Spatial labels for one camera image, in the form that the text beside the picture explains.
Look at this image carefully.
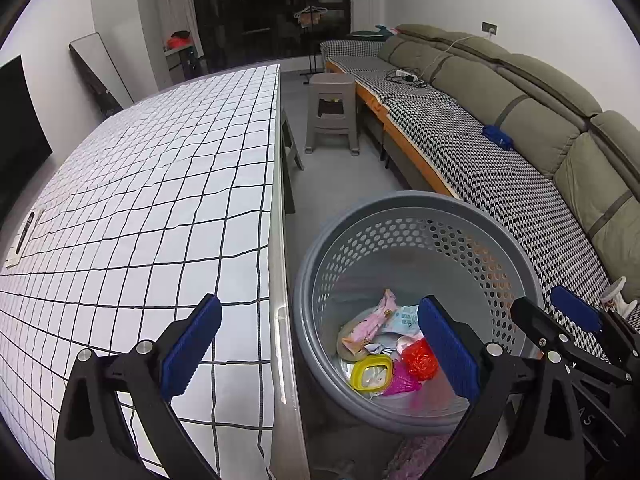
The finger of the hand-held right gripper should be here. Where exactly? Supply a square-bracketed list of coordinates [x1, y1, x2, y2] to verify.
[510, 296, 636, 387]
[550, 285, 640, 361]

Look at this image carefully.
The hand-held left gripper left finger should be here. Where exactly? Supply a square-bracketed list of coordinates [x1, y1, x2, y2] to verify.
[54, 294, 223, 480]

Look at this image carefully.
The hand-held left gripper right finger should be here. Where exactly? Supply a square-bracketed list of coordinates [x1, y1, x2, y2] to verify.
[416, 295, 588, 480]

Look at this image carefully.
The red plastic bag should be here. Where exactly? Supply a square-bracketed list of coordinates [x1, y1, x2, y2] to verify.
[401, 338, 441, 381]

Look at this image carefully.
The white wrapper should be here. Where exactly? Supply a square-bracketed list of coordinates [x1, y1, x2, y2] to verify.
[382, 305, 423, 336]

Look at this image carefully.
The pink plastic mesh basket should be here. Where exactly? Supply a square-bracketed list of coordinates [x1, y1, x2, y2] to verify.
[382, 360, 423, 397]

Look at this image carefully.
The pink snack packet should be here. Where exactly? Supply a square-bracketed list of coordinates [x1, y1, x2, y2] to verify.
[340, 288, 398, 356]

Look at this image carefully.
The yellow plastic lid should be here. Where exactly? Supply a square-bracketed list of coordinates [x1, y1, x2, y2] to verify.
[350, 354, 395, 392]

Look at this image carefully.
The grey perforated laundry basket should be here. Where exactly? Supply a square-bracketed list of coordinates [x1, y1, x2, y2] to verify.
[293, 191, 546, 436]

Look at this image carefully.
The white plastic bag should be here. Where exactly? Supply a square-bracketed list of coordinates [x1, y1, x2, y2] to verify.
[600, 276, 638, 318]

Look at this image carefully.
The pink fluffy rug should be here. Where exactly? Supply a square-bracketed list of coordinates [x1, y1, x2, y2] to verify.
[385, 432, 453, 480]

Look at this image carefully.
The houndstooth sofa cover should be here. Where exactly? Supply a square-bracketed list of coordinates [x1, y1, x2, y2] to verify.
[320, 39, 640, 356]

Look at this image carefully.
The olive green sofa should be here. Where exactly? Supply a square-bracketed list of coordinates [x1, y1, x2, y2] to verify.
[377, 23, 640, 293]

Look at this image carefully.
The blue object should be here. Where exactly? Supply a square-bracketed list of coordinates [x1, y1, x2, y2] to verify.
[482, 125, 513, 150]

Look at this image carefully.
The white checked tablecloth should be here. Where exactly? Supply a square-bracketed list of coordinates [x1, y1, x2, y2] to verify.
[0, 64, 281, 480]

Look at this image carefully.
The black pen on paper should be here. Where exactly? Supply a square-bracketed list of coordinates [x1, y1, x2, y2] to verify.
[5, 207, 46, 268]

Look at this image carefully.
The beige plastic stool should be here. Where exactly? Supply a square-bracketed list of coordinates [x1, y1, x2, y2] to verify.
[280, 107, 306, 171]

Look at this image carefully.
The white power strip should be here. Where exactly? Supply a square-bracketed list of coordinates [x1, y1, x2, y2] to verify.
[384, 67, 431, 86]

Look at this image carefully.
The black flat television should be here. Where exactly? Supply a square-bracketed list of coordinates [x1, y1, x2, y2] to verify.
[0, 55, 53, 221]

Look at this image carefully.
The grey side desk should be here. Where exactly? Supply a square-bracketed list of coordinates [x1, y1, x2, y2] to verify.
[162, 45, 206, 86]

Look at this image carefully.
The grey plastic stool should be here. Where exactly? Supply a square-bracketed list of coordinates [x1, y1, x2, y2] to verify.
[304, 73, 361, 157]

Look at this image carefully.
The leaning floor mirror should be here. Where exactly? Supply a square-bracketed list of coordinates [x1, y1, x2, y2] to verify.
[69, 32, 135, 118]

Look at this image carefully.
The black clothes rack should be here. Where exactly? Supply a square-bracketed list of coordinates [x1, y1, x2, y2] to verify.
[299, 25, 321, 83]

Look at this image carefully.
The dark cushion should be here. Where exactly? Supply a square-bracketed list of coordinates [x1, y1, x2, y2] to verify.
[350, 25, 401, 41]

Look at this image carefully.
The clothes hanger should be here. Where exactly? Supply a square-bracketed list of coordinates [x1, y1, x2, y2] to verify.
[294, 5, 328, 26]

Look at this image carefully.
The white charging cable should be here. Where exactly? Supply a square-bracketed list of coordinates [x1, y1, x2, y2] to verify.
[425, 32, 496, 73]

